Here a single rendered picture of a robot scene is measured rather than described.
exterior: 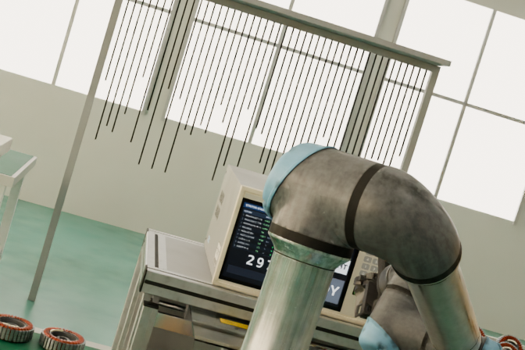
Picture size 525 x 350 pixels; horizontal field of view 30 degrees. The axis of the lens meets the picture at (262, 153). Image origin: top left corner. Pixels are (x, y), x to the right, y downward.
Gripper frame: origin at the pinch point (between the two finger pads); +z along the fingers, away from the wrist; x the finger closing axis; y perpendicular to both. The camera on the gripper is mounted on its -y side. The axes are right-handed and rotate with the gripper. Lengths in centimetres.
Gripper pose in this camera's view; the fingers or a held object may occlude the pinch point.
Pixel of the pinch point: (363, 293)
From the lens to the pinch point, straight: 193.1
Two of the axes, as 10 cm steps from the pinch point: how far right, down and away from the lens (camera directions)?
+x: 9.5, 2.8, 1.3
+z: -2.2, 3.1, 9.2
